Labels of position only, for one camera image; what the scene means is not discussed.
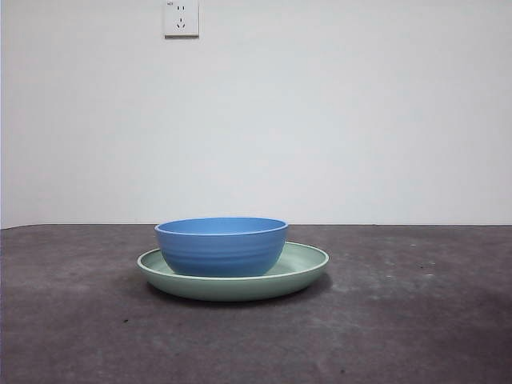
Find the green plate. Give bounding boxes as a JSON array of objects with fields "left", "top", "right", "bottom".
[{"left": 137, "top": 241, "right": 330, "bottom": 302}]

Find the blue bowl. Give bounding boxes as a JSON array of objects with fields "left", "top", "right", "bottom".
[{"left": 154, "top": 217, "right": 290, "bottom": 277}]

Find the white wall socket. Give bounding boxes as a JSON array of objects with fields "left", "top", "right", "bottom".
[{"left": 163, "top": 0, "right": 200, "bottom": 40}]

